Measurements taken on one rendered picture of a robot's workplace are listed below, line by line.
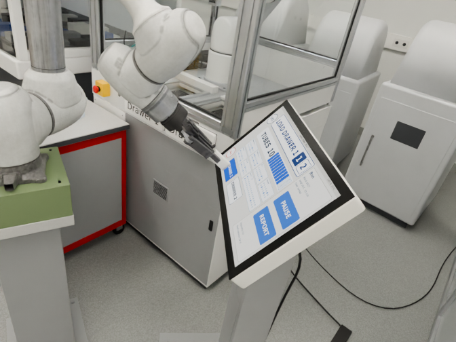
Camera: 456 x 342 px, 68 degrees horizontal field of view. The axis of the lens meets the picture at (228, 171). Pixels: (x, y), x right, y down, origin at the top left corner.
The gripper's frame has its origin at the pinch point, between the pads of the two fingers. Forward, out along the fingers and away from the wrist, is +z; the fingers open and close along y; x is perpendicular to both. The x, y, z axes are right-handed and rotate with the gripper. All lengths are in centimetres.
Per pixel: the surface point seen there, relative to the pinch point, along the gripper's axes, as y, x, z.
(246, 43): 35.4, -26.3, -11.1
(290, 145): -10.4, -19.7, 5.0
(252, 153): -0.4, -8.7, 5.0
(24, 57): 115, 73, -69
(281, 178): -20.2, -14.0, 5.0
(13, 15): 114, 57, -84
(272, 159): -10.5, -13.6, 5.0
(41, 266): 2, 74, -10
